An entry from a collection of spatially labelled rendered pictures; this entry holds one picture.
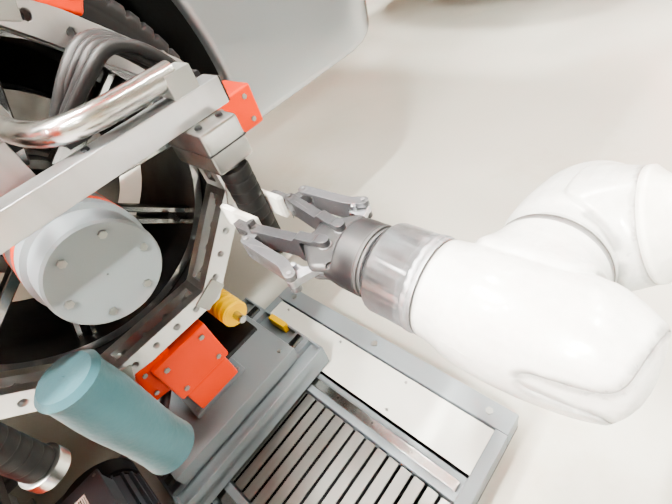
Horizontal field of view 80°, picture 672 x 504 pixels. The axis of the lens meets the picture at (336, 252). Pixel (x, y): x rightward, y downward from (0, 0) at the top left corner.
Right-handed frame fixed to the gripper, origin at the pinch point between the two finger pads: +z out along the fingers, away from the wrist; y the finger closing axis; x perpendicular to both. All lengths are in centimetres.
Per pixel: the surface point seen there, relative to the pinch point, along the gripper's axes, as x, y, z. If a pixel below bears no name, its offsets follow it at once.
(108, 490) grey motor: -40, -42, 20
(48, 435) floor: -83, -63, 94
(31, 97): 13.2, -5.3, 45.9
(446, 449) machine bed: -75, 8, -16
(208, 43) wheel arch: 9.7, 23.8, 35.8
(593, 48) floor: -82, 237, 26
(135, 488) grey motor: -49, -41, 23
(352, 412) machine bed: -75, 1, 8
